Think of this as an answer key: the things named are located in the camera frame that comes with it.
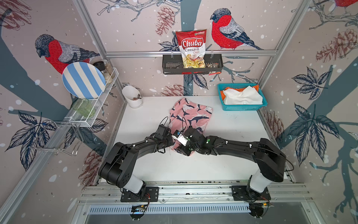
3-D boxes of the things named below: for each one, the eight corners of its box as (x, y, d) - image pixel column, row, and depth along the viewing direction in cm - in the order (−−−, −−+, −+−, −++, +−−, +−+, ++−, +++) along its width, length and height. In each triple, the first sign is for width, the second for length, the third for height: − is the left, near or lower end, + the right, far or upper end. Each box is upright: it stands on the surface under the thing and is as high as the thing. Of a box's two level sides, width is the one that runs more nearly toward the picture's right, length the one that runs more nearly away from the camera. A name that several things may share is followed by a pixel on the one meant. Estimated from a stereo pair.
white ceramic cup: (125, 109, 115) (119, 96, 103) (129, 98, 123) (123, 85, 112) (142, 109, 115) (137, 96, 103) (145, 98, 123) (141, 85, 111)
